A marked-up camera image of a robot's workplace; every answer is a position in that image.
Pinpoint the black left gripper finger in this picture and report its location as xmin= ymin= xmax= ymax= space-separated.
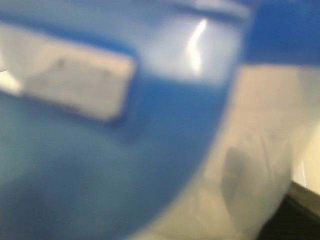
xmin=259 ymin=182 xmax=320 ymax=240

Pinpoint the blue plastic container lid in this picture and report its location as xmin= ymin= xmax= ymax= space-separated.
xmin=0 ymin=0 xmax=320 ymax=240

